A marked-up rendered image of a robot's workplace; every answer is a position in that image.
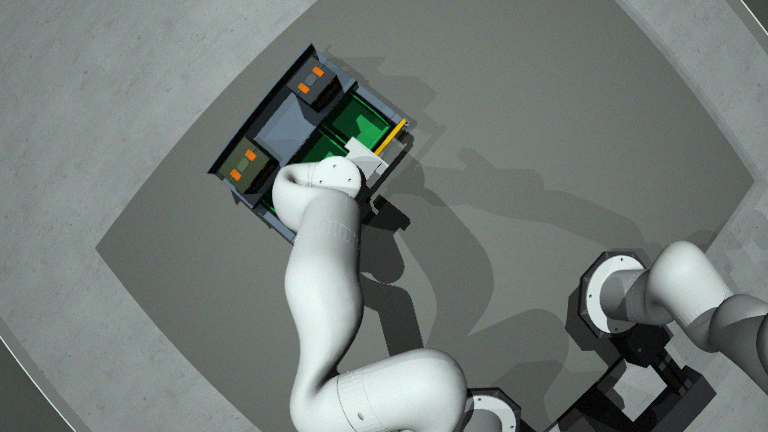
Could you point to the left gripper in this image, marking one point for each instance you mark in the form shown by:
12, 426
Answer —
365, 197

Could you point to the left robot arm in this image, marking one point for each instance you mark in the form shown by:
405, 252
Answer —
421, 390

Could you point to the yellow bar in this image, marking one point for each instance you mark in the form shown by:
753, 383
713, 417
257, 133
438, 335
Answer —
390, 137

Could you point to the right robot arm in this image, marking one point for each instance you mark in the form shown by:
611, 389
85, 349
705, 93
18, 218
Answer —
684, 281

